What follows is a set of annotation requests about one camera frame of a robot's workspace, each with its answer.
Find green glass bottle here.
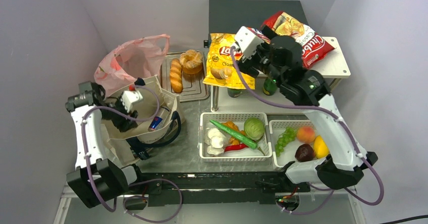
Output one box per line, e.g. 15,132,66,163
263,78,278,96
227,88,243,98

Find orange breaded food piece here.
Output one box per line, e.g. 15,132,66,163
179,49,203,75

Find red cassava chips bag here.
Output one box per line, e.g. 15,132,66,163
261,11,334,69

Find can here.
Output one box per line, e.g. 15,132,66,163
147,105,171,132

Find orange habanero pepper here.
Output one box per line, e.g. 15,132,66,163
222,121,246,146

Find left green glass bottle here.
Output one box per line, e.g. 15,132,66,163
227,88,243,98

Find right green glass bottle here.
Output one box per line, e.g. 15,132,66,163
263,78,278,96

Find right white plastic basket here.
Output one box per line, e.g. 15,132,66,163
269,120,320,170

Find white two-tier shelf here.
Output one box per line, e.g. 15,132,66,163
210,36,351,115

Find green cabbage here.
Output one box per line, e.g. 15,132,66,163
244,118,265,141

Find bread loaf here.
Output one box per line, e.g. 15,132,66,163
170,59,183,93

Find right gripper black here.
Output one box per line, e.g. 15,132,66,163
233,25,286,88

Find left white plastic basket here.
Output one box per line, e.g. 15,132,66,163
198,113,273,162

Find metal baking tray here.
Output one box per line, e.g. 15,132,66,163
159,50,210,102

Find red chili pepper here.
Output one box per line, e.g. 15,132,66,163
224,144,248,152

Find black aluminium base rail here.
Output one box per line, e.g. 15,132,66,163
60,172,355,207

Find yellow Lays chips bag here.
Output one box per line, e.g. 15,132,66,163
203,33,245,89

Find beige canvas tote bag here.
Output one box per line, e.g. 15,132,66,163
101,76,185,167

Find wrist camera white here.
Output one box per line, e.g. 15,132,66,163
119,90,143,113
232,26,268,59

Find dark red apple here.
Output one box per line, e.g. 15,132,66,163
295,143,315,162

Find orange candy snack bag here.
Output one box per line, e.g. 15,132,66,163
253,28,271,44

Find peach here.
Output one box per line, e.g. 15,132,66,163
296,126,317,144

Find pink plastic grocery bag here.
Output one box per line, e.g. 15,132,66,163
94,34,170,97

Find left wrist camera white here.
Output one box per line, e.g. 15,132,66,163
119,90,143,113

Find white plastic basket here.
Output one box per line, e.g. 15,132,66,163
198,113,273,162
269,120,320,170

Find clear dumplings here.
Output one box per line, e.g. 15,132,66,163
204,128,229,156

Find yellow mango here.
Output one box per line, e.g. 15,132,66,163
313,135,330,159

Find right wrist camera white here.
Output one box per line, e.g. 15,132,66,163
232,26,268,59

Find green grapes bunch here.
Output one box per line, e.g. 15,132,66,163
275,127,297,157

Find dark grey back panel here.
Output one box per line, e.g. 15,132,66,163
203,0,308,48

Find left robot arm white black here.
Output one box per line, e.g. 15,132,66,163
65,81,145,212

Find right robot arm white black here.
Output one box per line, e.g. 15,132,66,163
231,34,378,191

